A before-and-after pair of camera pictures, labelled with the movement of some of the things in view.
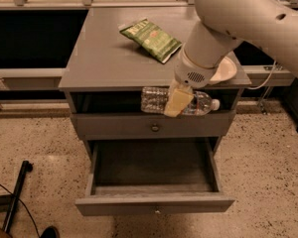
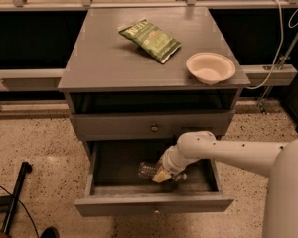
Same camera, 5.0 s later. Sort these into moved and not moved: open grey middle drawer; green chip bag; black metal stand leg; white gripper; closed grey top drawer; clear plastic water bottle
Moved: clear plastic water bottle; white gripper
Not moved: black metal stand leg; green chip bag; open grey middle drawer; closed grey top drawer
